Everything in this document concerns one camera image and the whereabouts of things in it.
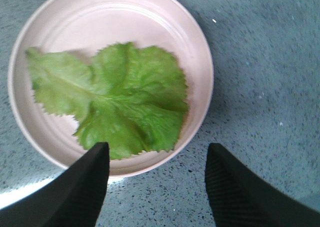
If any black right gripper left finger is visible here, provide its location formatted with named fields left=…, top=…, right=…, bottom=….
left=0, top=142, right=110, bottom=227

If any pink round plate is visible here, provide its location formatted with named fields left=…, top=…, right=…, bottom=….
left=7, top=0, right=214, bottom=178

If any grey stone countertop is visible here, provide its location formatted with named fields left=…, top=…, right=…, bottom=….
left=0, top=0, right=320, bottom=227

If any green lettuce leaf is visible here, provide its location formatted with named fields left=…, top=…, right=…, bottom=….
left=26, top=42, right=189, bottom=160

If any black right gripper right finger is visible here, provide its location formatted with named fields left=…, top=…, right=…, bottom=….
left=204, top=143, right=320, bottom=227

